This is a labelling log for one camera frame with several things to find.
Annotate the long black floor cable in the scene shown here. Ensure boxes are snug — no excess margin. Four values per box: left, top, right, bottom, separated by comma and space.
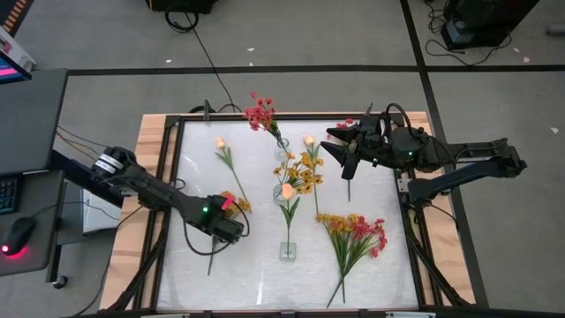
164, 7, 243, 114

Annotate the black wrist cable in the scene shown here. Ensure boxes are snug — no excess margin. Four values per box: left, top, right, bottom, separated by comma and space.
182, 201, 252, 257
382, 102, 419, 136

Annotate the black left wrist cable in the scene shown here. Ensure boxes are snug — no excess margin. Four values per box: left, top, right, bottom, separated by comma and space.
182, 201, 252, 257

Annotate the black case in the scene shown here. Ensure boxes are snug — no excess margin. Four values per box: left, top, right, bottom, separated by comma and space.
145, 0, 220, 14

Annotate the white computer case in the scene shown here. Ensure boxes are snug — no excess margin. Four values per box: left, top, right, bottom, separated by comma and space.
81, 188, 124, 235

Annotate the square cut-glass vase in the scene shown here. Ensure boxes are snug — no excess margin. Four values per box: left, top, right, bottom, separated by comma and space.
278, 241, 298, 262

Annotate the black computer keyboard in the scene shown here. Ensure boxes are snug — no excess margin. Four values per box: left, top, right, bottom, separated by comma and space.
0, 176, 21, 216

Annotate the light wooden table board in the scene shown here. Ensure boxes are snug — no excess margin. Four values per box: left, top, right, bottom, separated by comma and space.
100, 111, 477, 311

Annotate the computer monitor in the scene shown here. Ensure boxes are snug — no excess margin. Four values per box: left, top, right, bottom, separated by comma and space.
0, 49, 34, 86

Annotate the red artificial flower bunch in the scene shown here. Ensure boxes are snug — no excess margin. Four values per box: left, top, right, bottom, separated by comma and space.
242, 91, 283, 149
328, 117, 359, 203
325, 216, 388, 310

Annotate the smooth narrow-neck glass vase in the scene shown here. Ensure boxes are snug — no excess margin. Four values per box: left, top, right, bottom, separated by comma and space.
274, 136, 292, 163

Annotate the black aluminium table frame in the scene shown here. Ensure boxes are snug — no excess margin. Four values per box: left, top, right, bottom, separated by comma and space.
108, 112, 489, 318

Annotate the black orange striped mat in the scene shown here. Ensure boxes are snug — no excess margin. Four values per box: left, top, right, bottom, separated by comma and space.
0, 0, 35, 37

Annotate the black computer mouse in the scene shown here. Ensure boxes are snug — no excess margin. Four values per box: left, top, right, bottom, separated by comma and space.
2, 216, 37, 257

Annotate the diamond-cut round glass vase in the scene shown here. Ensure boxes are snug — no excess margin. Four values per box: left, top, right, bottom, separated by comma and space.
272, 183, 293, 208

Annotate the black equipment tower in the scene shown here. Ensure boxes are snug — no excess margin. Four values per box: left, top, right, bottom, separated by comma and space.
440, 0, 542, 52

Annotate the yellow artificial flower bunch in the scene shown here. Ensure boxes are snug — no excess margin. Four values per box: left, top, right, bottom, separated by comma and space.
272, 151, 327, 198
313, 212, 361, 306
207, 190, 252, 277

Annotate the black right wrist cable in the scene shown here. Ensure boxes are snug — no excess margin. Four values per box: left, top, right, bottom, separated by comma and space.
382, 102, 419, 136

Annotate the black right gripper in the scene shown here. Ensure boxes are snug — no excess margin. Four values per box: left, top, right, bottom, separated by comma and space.
320, 115, 401, 181

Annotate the peach artificial tulip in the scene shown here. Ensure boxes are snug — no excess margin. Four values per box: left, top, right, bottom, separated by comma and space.
277, 182, 302, 260
214, 136, 248, 213
303, 134, 321, 216

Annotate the grey office desk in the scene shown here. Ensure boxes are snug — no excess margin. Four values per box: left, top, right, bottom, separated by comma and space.
0, 68, 70, 277

